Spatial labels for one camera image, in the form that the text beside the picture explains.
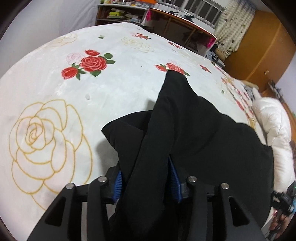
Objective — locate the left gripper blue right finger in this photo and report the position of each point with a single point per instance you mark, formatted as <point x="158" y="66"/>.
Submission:
<point x="179" y="187"/>

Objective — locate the wooden wardrobe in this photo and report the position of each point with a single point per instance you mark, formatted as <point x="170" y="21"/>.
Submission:
<point x="264" y="53"/>

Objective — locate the wooden low shelf unit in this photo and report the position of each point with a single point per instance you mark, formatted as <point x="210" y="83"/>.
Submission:
<point x="118" y="13"/>

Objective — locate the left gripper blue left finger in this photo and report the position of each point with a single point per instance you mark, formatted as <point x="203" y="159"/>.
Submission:
<point x="115" y="183"/>

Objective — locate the wooden desk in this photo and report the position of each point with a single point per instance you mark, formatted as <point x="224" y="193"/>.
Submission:
<point x="179" y="29"/>

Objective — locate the white quilted duvet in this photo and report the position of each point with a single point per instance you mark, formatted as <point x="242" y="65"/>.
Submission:
<point x="273" y="118"/>

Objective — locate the person's right hand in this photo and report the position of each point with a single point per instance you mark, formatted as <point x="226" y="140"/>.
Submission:
<point x="282" y="220"/>

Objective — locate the black large garment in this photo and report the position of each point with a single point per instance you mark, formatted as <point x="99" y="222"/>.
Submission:
<point x="187" y="132"/>

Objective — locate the orange box on desk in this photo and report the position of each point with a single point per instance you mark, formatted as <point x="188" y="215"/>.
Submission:
<point x="147" y="1"/>

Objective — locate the barred window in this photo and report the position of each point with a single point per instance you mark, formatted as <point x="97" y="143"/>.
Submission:
<point x="207" y="12"/>

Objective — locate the pile of clothes on floor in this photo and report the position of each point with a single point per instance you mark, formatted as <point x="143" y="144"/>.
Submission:
<point x="216" y="56"/>

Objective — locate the patterned cream curtain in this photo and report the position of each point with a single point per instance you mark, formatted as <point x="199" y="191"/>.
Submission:
<point x="232" y="25"/>

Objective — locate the white floral rose bedspread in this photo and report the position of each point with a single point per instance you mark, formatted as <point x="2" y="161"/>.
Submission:
<point x="56" y="100"/>

